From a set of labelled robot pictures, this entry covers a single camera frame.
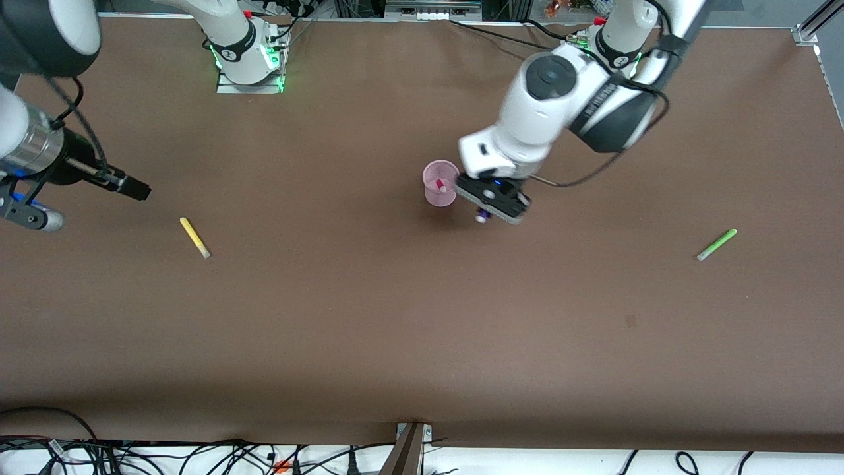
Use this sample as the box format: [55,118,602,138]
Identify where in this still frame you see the green marker pen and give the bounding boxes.
[697,228,738,262]

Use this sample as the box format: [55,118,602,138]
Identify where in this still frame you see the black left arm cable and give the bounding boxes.
[527,0,671,189]

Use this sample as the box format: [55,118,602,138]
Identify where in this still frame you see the grey box behind table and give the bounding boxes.
[384,0,483,22]

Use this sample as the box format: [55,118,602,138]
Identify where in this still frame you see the long black table cable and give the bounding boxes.
[450,20,531,46]

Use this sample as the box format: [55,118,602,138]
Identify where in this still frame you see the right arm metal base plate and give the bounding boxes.
[216,26,286,94]

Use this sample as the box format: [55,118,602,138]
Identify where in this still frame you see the yellow marker pen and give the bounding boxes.
[179,217,212,259]

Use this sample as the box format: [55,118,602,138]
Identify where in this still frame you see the short black table cable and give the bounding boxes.
[523,18,576,42]

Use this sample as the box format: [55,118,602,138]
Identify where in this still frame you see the tangled black floor cables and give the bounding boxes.
[0,435,396,475]

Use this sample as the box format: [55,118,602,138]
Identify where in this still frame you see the black looped floor cable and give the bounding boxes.
[0,407,100,456]

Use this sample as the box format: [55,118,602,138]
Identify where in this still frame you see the metal table leg bracket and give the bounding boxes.
[379,422,433,475]

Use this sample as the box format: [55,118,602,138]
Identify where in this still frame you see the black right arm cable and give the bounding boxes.
[46,76,109,179]

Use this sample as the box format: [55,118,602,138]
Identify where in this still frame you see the pink translucent cup holder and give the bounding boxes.
[422,160,460,208]

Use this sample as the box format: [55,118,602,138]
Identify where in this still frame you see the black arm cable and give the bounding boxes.
[527,0,671,189]
[46,76,109,179]

